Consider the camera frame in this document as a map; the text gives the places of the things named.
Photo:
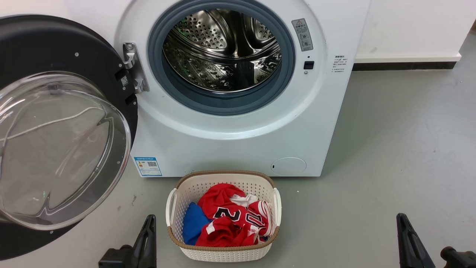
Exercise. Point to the steel perforated washer drum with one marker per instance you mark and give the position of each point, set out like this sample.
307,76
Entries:
208,33

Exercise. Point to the black door latch socket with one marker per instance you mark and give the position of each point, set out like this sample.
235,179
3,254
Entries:
308,65

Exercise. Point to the silver metal door hinge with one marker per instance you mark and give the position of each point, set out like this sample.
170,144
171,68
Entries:
131,59

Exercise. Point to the blue energy label sticker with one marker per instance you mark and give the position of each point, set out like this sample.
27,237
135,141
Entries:
148,166

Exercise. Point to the white front-load washing machine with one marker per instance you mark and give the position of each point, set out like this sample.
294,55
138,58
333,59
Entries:
223,149

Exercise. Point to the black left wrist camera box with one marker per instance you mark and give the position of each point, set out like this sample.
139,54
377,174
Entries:
113,258

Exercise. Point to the grey warning sticker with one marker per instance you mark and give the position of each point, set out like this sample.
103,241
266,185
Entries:
302,34

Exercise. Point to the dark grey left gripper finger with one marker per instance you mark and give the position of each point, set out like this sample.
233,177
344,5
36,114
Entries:
140,249
151,249

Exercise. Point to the round white filter cover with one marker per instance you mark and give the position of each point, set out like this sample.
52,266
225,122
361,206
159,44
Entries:
288,166

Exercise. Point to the red basketball jersey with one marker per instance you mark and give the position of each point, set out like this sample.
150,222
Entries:
223,230

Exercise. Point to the round washer door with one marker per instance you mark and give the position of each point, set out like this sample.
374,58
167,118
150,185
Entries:
55,44

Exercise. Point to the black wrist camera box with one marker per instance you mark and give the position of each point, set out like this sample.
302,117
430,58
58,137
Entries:
459,258
113,258

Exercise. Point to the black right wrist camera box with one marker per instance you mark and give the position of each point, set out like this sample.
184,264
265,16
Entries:
459,258

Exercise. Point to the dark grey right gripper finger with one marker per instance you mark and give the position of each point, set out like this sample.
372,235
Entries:
404,249
420,253

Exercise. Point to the cream plastic laundry basket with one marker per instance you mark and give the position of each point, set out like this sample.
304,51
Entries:
223,255

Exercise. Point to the blue cloth garment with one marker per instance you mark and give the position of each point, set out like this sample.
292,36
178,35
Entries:
193,223

